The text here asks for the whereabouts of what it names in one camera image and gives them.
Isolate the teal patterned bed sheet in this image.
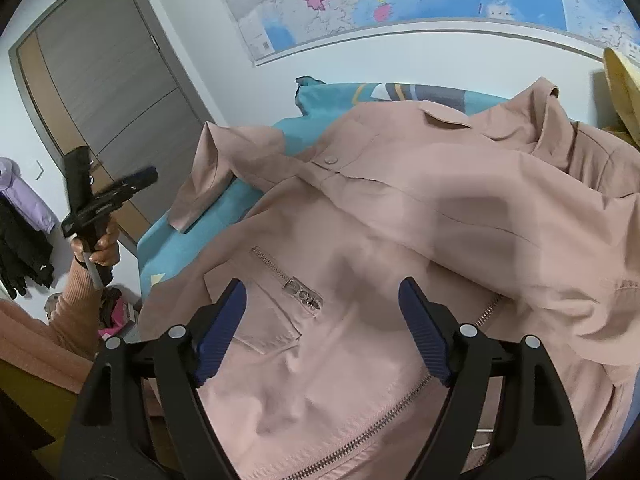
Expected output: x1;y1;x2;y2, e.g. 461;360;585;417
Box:
137;76;504;297

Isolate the purple hanging garment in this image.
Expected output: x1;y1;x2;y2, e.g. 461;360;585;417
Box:
0;157;56;234

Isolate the black hanging garment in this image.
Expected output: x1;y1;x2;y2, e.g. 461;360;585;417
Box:
0;196;54;299

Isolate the peach sweater left forearm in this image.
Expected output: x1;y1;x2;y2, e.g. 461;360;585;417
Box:
0;262;101;393

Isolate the grey wooden door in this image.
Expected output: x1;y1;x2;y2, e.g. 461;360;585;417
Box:
9;0;212;250

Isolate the cream yellow garment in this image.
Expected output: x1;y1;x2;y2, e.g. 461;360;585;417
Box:
603;48;640;145

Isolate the pink zip jacket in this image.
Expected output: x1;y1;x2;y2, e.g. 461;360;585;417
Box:
140;80;639;479

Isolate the person's left hand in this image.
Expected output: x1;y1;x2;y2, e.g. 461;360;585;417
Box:
70;218;120;266

